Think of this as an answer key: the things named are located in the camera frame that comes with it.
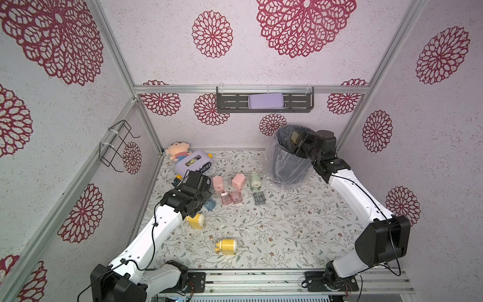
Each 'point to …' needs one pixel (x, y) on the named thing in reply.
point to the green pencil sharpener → (256, 181)
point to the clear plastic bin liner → (268, 168)
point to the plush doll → (177, 151)
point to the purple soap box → (266, 101)
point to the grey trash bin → (290, 168)
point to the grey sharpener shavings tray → (259, 198)
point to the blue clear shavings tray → (210, 204)
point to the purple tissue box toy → (198, 161)
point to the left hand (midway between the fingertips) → (205, 197)
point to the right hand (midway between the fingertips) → (293, 128)
